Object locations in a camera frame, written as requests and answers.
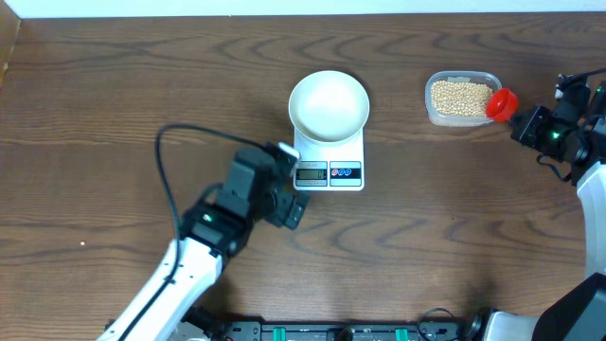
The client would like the red measuring scoop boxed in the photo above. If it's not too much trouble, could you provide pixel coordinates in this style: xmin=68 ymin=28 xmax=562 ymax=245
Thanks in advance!
xmin=486 ymin=88 xmax=519 ymax=122

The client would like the white kitchen scale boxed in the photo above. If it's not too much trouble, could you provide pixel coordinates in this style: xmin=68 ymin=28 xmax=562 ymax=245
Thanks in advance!
xmin=293 ymin=131 xmax=365 ymax=191

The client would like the right black cable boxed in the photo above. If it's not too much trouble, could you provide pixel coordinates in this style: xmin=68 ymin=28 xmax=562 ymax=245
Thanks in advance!
xmin=562 ymin=67 xmax=606 ymax=81

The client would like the clear plastic container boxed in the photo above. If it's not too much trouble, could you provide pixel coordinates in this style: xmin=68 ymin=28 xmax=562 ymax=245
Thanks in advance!
xmin=425 ymin=70 xmax=502 ymax=128

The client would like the left black cable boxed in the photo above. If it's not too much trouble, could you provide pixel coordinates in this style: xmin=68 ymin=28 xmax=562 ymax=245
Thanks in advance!
xmin=116 ymin=122 xmax=269 ymax=341

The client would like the pile of soybeans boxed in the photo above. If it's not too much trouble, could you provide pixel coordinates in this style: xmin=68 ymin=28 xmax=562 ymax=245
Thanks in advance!
xmin=430 ymin=81 xmax=493 ymax=117

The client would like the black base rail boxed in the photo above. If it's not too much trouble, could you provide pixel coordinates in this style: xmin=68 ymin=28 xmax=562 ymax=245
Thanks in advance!
xmin=188 ymin=307 xmax=474 ymax=341

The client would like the black cable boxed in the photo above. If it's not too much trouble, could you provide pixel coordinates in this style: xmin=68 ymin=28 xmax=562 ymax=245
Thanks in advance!
xmin=562 ymin=67 xmax=606 ymax=81
xmin=116 ymin=122 xmax=269 ymax=341

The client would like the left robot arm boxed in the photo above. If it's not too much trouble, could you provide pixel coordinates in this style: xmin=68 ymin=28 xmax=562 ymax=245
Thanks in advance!
xmin=101 ymin=143 xmax=309 ymax=340

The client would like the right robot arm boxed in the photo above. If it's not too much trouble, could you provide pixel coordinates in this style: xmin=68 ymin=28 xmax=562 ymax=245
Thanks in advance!
xmin=463 ymin=73 xmax=605 ymax=340

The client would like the white round bowl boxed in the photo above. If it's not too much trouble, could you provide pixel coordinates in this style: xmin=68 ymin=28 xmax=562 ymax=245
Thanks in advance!
xmin=288 ymin=70 xmax=370 ymax=144

